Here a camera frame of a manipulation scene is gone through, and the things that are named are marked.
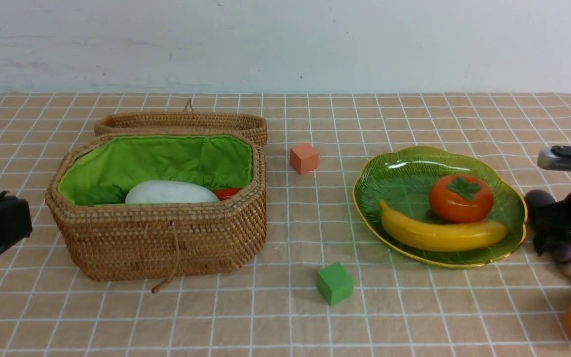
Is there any purple toy eggplant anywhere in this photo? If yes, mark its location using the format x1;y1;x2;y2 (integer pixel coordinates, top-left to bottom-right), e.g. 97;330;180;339
525;189;571;283

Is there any orange toy persimmon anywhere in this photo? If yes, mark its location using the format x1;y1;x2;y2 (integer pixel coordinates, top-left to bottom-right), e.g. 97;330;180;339
429;175;495;224

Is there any yellow toy banana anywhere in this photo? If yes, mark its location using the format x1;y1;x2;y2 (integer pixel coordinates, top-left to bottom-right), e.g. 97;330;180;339
378;200;510;252

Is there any orange toy carrot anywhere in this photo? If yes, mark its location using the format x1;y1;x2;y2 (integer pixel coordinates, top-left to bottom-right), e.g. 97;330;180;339
213;188;241;201

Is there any white toy radish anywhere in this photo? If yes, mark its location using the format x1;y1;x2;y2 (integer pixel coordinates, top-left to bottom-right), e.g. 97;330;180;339
74;179;220;206

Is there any green glass plate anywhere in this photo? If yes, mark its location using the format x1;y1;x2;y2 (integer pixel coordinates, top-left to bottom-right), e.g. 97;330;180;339
352;146;528;269

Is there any green foam cube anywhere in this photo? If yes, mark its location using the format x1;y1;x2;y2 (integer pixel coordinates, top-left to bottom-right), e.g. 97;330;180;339
316;262;355;306

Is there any checkered beige tablecloth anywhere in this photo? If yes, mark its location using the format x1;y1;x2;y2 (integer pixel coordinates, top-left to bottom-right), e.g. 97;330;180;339
0;93;571;357

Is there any orange foam cube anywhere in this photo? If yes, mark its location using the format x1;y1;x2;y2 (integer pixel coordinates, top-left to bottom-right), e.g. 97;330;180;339
289;143;320;175

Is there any woven basket lid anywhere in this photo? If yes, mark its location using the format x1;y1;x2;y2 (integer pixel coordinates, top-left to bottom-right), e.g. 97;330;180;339
94;100;268;146

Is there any woven wicker basket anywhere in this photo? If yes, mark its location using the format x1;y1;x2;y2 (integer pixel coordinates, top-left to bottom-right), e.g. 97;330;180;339
45;129;267;282

